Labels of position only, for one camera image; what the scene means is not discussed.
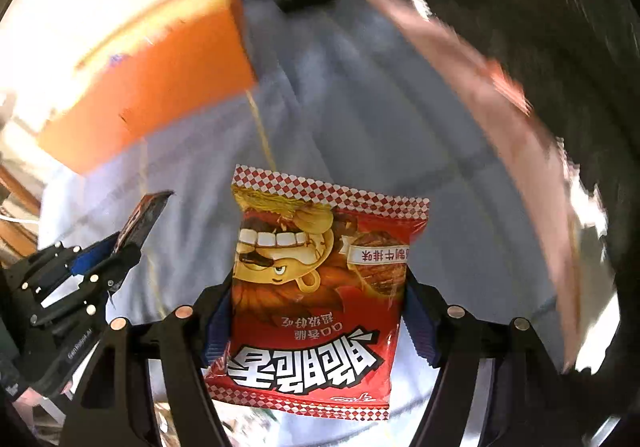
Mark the person's left hand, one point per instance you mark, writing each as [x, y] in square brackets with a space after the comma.
[28, 399]

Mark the pink floral cloth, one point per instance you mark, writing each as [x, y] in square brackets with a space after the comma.
[568, 221]

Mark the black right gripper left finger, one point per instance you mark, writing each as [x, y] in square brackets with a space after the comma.
[114, 404]

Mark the orange cardboard box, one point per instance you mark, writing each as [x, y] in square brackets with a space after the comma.
[173, 59]

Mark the light blue checked tablecloth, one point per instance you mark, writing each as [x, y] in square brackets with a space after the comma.
[342, 96]

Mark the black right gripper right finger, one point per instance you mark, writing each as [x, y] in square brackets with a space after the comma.
[497, 386]

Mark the red cartoon snack bag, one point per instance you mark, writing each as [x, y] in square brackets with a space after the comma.
[317, 284]

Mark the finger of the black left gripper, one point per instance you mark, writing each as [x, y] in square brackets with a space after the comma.
[50, 267]
[95, 286]

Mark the dark small snack packet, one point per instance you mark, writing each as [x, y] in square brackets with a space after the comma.
[142, 220]

